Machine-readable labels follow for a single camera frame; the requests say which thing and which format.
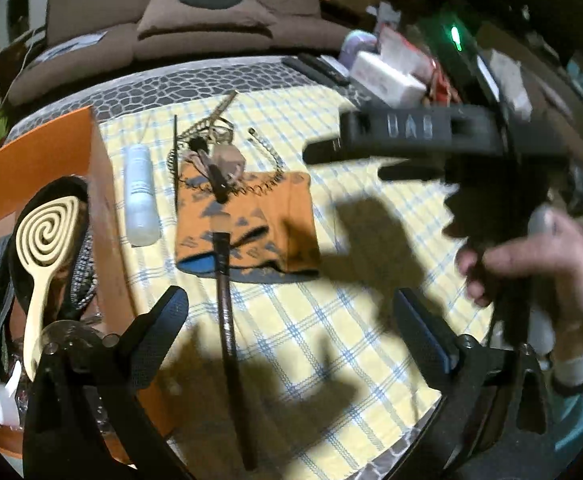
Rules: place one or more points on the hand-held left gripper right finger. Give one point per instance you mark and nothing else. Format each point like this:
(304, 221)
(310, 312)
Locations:
(429, 332)

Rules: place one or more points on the taupe hair clip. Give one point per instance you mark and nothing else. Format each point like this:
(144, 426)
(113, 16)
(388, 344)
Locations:
(229, 160)

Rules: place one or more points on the person's right hand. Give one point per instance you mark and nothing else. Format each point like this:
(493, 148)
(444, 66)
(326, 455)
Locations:
(571, 280)

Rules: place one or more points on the metal spiral hair stick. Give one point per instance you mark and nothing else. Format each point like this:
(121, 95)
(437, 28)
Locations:
(219, 110)

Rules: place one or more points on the short black brush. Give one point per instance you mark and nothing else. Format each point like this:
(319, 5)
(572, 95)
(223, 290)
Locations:
(216, 177)

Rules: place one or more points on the white plastic bottle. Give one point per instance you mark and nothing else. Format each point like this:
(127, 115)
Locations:
(140, 200)

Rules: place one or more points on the red and white packet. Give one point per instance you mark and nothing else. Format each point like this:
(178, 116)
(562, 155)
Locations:
(406, 50)

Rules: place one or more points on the orange patterned pouch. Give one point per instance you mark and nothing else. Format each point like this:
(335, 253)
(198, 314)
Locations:
(281, 220)

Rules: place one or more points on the black remote control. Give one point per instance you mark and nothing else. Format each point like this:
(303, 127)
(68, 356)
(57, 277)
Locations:
(299, 65)
(334, 71)

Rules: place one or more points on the thin black stick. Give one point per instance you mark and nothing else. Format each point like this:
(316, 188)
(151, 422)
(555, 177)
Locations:
(176, 135)

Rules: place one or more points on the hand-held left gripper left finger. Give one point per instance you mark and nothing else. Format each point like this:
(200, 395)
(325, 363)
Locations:
(159, 335)

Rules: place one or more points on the orange cardboard box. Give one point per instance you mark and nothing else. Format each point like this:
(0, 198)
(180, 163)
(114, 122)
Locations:
(36, 160)

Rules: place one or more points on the long brown stick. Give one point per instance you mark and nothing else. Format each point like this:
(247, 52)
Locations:
(229, 320)

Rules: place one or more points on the beige spiral hairbrush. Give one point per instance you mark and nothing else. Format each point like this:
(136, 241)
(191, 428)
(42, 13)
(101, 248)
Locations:
(46, 230)

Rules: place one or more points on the brown sofa cushion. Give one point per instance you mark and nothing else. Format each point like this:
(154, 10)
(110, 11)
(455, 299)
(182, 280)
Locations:
(196, 17)

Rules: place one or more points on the lilac round container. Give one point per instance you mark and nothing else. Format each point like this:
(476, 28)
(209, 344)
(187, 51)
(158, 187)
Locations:
(359, 42)

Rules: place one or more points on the white tissue box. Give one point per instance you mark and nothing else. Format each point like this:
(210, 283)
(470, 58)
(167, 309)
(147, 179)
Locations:
(386, 77)

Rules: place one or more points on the yellow plaid tablecloth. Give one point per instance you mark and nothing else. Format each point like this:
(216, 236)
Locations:
(346, 310)

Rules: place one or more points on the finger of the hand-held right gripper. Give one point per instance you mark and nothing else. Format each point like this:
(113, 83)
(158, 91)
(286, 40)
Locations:
(324, 152)
(406, 172)

